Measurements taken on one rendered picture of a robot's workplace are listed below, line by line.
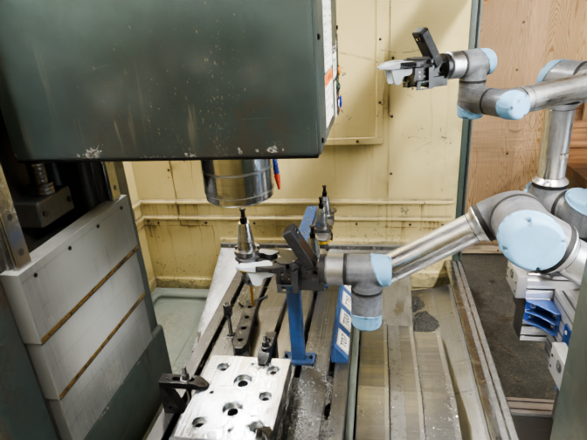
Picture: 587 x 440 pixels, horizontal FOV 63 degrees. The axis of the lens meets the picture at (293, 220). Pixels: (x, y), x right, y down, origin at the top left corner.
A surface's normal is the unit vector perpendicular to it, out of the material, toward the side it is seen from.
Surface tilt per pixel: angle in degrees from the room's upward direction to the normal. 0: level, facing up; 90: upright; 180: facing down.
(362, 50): 90
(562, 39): 90
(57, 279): 91
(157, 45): 90
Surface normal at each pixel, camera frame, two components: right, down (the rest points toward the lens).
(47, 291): 0.99, 0.01
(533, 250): -0.29, 0.33
